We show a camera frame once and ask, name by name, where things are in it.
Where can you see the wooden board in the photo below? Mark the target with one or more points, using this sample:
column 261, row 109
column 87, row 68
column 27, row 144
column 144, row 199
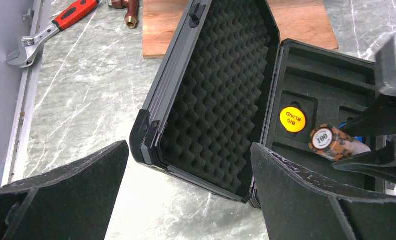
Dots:
column 302, row 20

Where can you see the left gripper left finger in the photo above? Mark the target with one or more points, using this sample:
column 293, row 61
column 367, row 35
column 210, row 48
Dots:
column 72, row 202

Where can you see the orange big blind button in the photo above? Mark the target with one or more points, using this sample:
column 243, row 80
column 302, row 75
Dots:
column 292, row 119

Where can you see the black foam-lined poker case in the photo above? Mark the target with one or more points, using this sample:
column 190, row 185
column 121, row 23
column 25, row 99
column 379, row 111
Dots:
column 221, row 86

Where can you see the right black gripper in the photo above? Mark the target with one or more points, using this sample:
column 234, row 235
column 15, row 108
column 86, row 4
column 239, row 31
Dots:
column 380, row 118

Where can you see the brown wooden-handled brass tool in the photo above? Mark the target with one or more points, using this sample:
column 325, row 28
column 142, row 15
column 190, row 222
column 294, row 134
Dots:
column 131, row 7

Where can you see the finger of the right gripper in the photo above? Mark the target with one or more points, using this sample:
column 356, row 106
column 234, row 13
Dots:
column 379, row 164

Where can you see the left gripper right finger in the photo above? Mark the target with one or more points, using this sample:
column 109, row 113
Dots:
column 298, row 203

